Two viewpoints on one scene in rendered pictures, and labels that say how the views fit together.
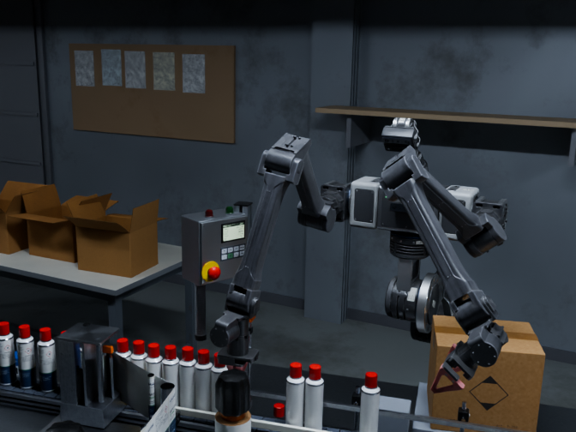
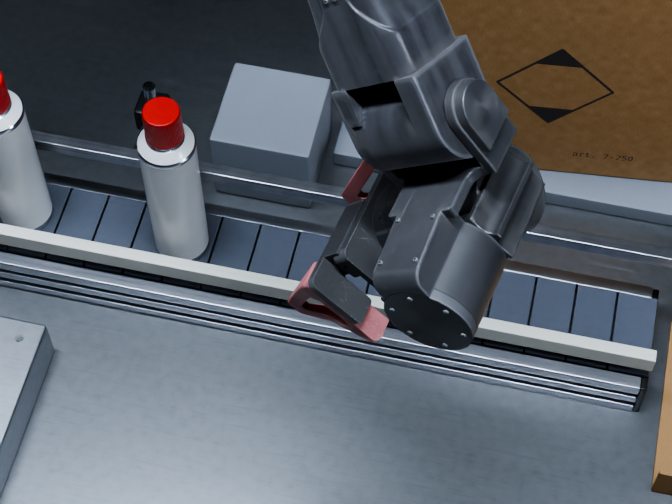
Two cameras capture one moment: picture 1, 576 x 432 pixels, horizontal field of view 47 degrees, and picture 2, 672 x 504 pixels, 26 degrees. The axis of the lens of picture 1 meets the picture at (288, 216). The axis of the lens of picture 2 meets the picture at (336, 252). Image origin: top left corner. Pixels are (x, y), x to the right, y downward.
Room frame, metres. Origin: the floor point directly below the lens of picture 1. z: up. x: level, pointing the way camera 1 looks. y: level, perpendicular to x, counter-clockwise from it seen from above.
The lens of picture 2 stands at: (0.88, -0.36, 2.06)
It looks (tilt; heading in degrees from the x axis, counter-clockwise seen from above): 58 degrees down; 358
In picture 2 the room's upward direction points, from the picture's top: straight up
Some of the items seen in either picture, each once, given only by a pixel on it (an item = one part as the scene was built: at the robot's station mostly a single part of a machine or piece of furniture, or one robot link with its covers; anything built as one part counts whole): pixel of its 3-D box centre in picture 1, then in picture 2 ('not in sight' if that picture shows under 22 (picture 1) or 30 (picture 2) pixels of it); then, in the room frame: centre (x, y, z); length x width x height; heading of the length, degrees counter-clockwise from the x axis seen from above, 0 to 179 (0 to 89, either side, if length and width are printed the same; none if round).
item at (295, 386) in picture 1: (295, 398); not in sight; (1.68, -0.03, 0.98); 0.05 x 0.05 x 0.20
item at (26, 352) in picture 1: (26, 356); not in sight; (1.91, 0.82, 0.98); 0.05 x 0.05 x 0.20
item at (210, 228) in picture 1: (215, 245); not in sight; (1.84, 0.21, 1.38); 0.17 x 0.10 x 0.19; 130
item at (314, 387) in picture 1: (314, 399); (6, 149); (1.68, -0.08, 0.98); 0.05 x 0.05 x 0.20
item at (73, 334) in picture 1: (88, 333); not in sight; (1.74, 0.56, 1.14); 0.14 x 0.11 x 0.01; 75
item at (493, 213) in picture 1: (484, 224); not in sight; (1.88, -0.58, 1.45); 0.09 x 0.08 x 0.12; 64
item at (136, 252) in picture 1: (116, 232); not in sight; (3.46, 0.93, 0.97); 0.51 x 0.42 x 0.37; 159
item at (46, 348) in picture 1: (47, 359); not in sight; (1.89, 0.74, 0.98); 0.05 x 0.05 x 0.20
